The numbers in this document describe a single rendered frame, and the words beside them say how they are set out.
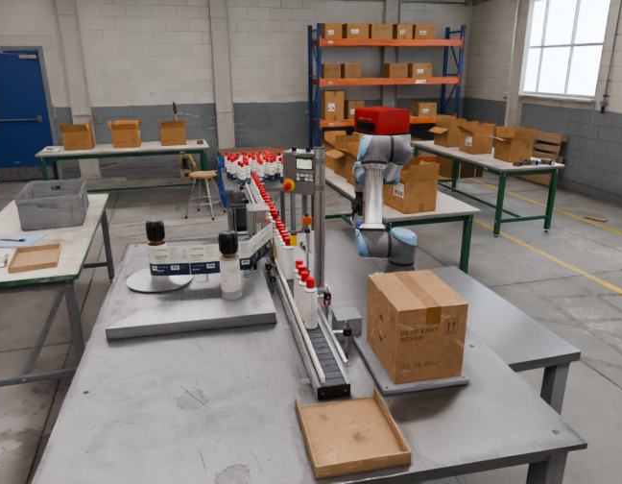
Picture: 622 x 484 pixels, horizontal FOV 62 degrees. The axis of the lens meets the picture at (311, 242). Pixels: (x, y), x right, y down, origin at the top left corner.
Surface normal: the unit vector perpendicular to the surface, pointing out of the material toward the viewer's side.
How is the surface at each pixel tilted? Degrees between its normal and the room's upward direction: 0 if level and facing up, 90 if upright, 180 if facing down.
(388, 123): 90
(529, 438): 0
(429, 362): 90
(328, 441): 0
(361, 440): 0
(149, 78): 90
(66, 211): 90
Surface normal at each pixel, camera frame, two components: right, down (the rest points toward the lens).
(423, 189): 0.36, 0.32
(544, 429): 0.00, -0.95
